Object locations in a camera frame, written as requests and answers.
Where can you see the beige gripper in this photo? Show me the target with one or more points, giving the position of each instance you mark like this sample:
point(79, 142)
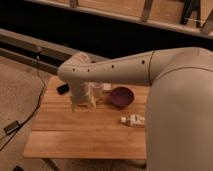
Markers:
point(80, 93)

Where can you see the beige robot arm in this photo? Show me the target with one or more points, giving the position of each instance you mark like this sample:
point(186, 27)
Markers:
point(179, 107)

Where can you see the dark purple ceramic bowl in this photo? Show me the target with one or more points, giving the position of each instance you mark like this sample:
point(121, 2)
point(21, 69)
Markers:
point(121, 96)

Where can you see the clear plastic cup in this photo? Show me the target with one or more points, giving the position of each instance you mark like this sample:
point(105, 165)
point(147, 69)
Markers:
point(97, 90)

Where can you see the black smartphone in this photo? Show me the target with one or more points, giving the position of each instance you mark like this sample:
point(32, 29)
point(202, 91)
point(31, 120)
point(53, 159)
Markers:
point(63, 89)

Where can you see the small white box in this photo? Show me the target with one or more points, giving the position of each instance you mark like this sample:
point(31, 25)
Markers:
point(107, 87)

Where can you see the wooden table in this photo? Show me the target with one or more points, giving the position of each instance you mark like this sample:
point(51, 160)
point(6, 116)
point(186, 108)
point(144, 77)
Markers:
point(87, 133)

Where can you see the small white bottle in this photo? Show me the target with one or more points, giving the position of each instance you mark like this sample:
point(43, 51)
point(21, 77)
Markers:
point(133, 120)

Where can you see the black power adapter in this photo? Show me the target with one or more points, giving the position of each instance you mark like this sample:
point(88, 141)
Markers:
point(11, 127)

